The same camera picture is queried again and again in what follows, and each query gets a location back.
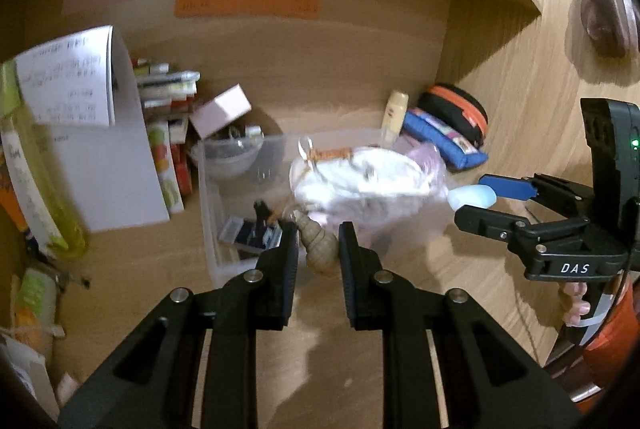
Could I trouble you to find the orange carton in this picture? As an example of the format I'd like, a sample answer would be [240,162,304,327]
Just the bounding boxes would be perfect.
[0,169,37,251]

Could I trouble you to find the blue pencil case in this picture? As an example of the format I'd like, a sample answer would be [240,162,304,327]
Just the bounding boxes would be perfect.
[402,108,489,172]

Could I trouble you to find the black electronic items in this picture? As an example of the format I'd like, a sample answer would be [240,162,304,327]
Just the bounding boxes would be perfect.
[218,199,284,253]

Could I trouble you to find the green tube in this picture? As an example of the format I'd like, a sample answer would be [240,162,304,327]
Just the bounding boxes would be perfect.
[10,266,64,356]

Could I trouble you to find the dark brown chair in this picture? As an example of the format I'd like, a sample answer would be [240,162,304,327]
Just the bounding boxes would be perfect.
[544,339,603,406]

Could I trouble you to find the pale blue small bottle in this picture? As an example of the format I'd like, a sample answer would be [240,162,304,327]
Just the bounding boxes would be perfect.
[448,185,499,212]

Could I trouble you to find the person's right hand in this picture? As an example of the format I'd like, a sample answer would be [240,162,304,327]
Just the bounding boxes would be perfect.
[559,281,594,327]

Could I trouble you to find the person's right forearm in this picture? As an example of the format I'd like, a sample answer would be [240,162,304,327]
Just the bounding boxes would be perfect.
[580,289,640,391]

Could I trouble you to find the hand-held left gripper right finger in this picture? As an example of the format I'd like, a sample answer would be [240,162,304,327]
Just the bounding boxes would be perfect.
[338,221,584,429]

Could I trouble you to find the clear plastic bowl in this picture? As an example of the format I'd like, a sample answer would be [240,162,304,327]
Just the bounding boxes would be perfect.
[202,129,265,180]

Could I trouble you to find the large white paper sheet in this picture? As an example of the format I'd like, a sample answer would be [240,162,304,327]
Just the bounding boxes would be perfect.
[30,29,171,232]

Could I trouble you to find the white printed receipt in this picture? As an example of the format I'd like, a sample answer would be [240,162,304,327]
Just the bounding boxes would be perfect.
[14,26,116,127]

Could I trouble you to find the wooden gourd pendant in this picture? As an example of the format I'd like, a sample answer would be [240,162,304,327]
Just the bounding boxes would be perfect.
[295,210,335,278]

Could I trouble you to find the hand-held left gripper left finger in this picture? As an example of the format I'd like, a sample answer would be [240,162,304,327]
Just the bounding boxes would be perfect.
[57,219,302,429]

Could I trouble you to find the brown round object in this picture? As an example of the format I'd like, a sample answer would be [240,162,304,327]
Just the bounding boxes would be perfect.
[580,0,637,58]

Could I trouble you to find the orange black round case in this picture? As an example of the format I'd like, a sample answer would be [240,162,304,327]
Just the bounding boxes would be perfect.
[417,84,489,150]

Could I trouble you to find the small white cylinder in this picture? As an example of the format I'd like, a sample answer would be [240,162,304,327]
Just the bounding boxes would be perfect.
[55,371,83,405]

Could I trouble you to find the small pink box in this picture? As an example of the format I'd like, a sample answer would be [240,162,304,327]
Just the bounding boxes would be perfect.
[189,84,252,140]

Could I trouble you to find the yellow-green spray bottle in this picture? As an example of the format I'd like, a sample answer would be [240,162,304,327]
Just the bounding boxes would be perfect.
[0,59,91,258]

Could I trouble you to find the clear plastic storage box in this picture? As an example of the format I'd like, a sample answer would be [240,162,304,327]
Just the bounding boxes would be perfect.
[192,131,449,288]

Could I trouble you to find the stack of booklets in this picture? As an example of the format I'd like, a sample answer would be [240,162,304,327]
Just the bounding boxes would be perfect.
[131,56,202,110]

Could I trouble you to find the cream tube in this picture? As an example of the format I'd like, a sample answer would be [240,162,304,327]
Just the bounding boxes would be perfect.
[381,90,410,148]

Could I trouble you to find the red box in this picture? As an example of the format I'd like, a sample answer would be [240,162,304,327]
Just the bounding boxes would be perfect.
[170,119,194,196]

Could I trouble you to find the white box with receipt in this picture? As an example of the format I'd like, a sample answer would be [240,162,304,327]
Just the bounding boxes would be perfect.
[0,334,62,421]

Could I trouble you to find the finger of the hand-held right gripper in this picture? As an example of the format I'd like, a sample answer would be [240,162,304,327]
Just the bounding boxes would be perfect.
[453,204,592,256]
[478,173,597,222]

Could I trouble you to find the wooden desk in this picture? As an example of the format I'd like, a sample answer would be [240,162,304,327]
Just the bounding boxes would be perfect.
[0,0,640,429]

